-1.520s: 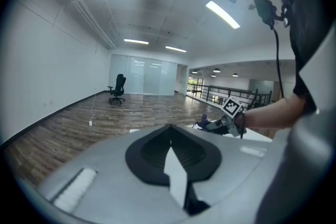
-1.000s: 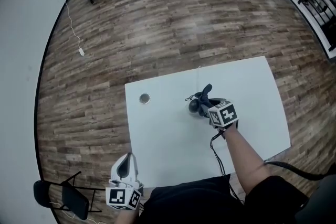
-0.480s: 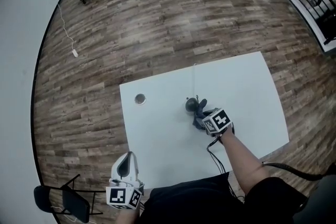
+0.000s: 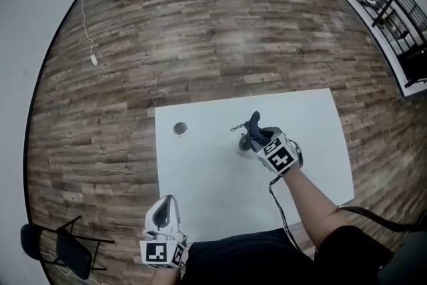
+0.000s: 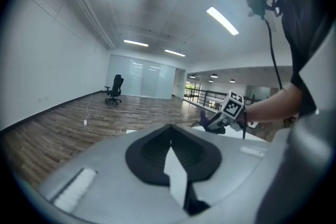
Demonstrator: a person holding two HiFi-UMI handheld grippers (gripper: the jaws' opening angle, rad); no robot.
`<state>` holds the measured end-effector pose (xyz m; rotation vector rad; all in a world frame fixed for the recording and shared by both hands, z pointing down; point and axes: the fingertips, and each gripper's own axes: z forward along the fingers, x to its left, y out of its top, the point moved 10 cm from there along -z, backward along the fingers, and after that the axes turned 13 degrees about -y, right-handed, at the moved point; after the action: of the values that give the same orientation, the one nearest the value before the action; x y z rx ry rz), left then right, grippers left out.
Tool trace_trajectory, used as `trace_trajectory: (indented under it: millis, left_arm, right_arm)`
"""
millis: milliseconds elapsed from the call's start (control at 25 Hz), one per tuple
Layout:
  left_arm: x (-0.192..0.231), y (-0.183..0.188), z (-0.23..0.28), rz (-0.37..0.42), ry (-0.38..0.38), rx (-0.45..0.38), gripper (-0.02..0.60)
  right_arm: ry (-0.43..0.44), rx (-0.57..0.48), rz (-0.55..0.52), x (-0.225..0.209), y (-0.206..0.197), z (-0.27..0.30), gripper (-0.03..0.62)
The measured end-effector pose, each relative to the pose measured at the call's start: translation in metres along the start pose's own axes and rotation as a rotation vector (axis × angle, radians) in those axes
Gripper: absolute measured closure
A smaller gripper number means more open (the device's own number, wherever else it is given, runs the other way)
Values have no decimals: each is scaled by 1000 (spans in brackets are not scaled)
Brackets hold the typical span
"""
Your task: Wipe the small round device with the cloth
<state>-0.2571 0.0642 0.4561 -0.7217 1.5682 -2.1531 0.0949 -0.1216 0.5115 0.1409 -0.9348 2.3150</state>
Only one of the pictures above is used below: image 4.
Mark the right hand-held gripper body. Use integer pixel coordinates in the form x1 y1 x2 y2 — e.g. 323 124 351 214
250 126 304 176

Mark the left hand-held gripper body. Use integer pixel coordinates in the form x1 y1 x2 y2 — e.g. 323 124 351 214
139 194 188 269

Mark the dark grey cloth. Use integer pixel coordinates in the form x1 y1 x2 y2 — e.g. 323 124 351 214
244 111 275 147

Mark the small round grey device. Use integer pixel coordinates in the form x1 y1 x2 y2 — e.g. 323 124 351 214
238 132 258 152

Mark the person's right forearm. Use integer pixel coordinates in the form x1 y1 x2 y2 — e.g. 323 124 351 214
282 167 340 253

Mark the black folding chair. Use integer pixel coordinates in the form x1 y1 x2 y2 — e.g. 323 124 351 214
20 215 115 280

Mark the person's black shirt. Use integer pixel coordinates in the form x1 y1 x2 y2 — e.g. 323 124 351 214
179 225 394 285

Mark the black metal railing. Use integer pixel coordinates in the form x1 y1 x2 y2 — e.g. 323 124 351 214
295 0 427 88

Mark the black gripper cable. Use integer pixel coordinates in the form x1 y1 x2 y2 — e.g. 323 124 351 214
268 173 310 256

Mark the round table cable grommet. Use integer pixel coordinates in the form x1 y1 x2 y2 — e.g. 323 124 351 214
172 121 189 137

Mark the black strap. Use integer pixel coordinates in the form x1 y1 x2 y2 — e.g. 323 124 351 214
336 206 427 233

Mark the white power adapter with cable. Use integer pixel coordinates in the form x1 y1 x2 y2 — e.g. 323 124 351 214
79 0 98 65

